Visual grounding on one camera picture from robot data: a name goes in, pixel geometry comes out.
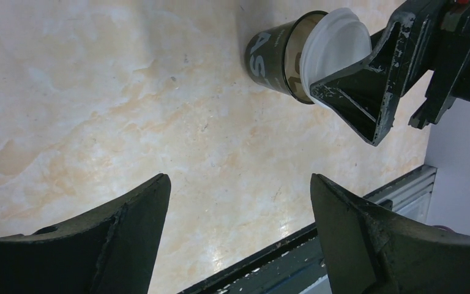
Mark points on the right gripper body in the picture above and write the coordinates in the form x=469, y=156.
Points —
x=451, y=66

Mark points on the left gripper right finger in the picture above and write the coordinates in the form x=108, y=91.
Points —
x=370, y=249

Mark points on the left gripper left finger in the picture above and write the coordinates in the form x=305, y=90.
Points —
x=109, y=249

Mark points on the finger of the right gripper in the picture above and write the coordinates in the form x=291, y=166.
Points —
x=366, y=94

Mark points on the white coffee cup lid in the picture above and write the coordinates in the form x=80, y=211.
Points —
x=337, y=41

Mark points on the dark printed coffee cup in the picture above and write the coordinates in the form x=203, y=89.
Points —
x=272, y=57

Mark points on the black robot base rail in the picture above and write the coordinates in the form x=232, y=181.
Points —
x=295, y=264

